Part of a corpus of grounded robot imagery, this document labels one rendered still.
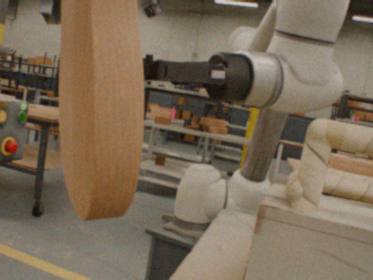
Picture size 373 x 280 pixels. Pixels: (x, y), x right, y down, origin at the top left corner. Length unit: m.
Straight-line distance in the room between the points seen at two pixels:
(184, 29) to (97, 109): 12.22
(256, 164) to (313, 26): 0.81
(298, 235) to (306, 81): 0.26
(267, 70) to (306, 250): 0.27
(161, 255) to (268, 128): 0.64
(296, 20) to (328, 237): 0.32
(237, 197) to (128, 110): 1.08
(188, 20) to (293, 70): 12.02
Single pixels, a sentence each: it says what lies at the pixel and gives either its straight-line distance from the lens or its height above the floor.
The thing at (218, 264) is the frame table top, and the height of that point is 0.93.
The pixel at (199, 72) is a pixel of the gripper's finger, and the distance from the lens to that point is 0.45.
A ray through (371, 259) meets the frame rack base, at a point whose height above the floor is 1.07.
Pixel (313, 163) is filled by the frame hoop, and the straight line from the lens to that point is 0.41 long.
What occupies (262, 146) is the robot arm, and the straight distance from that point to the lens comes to 1.26.
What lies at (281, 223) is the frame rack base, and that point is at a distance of 0.42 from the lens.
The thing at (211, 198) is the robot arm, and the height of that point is 0.87.
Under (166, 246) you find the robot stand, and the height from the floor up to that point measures 0.65.
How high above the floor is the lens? 1.20
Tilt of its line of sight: 6 degrees down
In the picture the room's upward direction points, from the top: 10 degrees clockwise
